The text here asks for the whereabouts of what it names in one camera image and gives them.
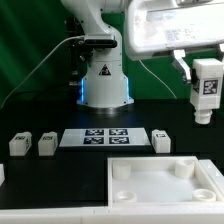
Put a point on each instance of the white fiducial marker plate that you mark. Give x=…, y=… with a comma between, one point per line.
x=104, y=137

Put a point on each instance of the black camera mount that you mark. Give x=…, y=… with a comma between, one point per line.
x=78, y=51

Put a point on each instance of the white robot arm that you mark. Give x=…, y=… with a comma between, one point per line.
x=104, y=87

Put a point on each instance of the white square tabletop part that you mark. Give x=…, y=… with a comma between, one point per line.
x=157, y=180

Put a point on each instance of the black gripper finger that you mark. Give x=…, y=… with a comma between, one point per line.
x=179, y=63

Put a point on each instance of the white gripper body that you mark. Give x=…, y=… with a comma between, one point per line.
x=156, y=27

